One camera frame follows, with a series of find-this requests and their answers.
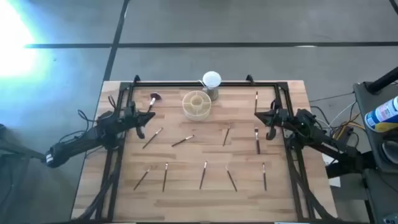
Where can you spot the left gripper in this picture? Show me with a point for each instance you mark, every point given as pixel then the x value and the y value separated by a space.
pixel 132 118

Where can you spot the black pole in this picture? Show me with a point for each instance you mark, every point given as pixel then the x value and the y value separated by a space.
pixel 384 81

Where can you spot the black metal table frame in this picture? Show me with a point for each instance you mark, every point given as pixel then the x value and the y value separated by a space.
pixel 168 84

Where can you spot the round cream divided organizer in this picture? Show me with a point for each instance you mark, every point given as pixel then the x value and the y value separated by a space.
pixel 196 102

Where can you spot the white paper sheet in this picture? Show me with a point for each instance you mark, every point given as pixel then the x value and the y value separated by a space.
pixel 329 159

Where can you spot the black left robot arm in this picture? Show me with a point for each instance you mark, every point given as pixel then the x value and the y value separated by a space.
pixel 77 143

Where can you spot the flat-headed makeup brush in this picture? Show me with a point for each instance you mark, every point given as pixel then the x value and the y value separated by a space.
pixel 257 143

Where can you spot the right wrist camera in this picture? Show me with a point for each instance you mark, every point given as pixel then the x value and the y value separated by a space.
pixel 306 115

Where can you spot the dark grey side table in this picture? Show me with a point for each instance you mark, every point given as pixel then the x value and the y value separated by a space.
pixel 15 146

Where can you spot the grey round disc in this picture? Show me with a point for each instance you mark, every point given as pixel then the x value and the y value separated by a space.
pixel 391 152

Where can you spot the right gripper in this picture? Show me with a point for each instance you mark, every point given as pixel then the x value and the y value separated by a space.
pixel 281 118

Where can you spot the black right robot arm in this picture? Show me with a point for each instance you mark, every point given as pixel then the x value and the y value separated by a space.
pixel 326 143

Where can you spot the fluffy dark-headed powder brush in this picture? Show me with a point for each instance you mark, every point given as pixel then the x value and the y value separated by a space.
pixel 155 96

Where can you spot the grey side cart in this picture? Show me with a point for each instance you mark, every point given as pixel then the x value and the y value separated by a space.
pixel 377 199

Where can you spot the blue and white spray can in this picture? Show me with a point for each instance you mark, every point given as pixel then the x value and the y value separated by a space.
pixel 384 113

